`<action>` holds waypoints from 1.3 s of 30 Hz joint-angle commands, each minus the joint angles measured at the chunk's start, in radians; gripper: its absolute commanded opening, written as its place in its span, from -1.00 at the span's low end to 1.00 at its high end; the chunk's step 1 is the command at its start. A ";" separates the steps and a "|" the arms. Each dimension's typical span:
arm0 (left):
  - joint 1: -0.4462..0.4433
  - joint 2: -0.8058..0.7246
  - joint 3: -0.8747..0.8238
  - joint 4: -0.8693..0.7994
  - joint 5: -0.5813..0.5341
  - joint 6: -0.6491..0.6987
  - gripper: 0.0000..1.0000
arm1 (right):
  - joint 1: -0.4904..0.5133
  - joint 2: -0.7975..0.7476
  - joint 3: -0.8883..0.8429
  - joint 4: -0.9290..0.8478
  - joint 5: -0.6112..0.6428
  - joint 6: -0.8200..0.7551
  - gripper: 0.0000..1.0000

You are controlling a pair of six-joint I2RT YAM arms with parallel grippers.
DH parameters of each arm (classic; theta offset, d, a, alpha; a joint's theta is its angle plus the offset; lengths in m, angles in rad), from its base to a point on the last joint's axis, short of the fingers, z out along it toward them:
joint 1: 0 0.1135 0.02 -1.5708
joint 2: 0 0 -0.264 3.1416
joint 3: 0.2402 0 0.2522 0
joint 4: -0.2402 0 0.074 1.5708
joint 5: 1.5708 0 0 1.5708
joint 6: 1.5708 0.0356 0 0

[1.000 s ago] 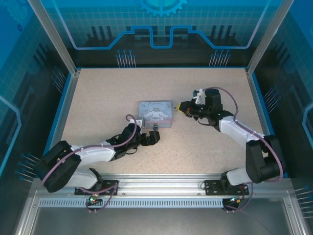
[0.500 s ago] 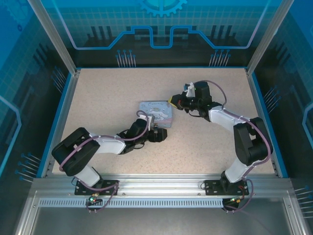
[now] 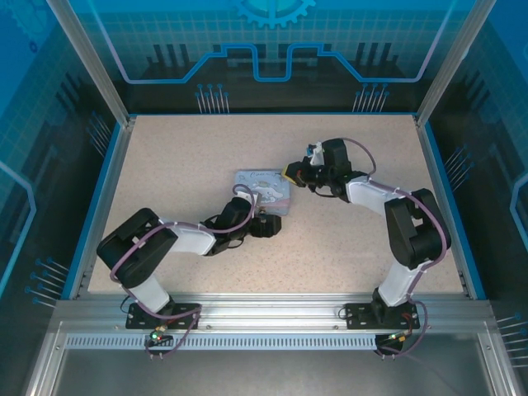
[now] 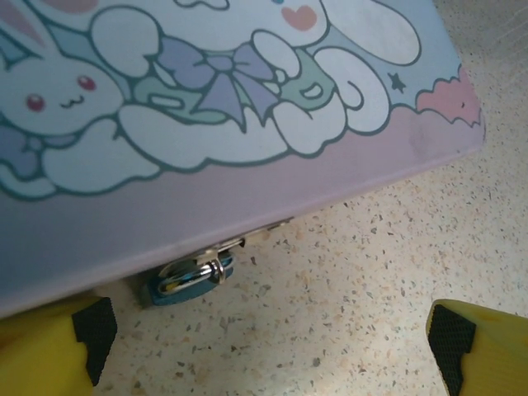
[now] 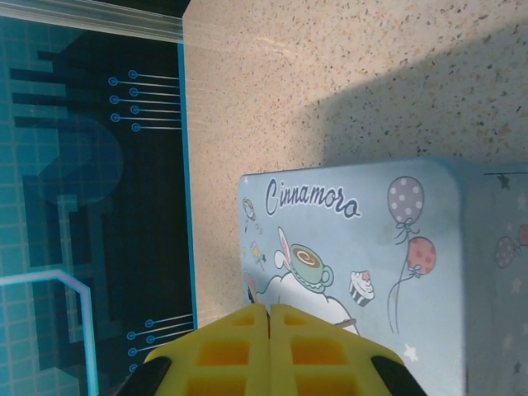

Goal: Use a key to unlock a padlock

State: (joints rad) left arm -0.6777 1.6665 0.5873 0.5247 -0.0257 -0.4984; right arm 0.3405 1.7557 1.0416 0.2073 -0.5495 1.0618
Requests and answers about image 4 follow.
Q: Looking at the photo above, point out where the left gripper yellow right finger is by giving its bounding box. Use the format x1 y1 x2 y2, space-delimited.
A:
427 299 528 396

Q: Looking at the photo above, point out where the cartoon bunny tin box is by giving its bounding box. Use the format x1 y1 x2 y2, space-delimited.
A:
0 0 486 321

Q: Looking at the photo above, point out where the small blue padlock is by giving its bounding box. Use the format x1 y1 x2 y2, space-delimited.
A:
142 249 237 309

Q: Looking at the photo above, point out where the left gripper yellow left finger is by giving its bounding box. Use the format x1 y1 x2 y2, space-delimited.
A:
0 295 119 396

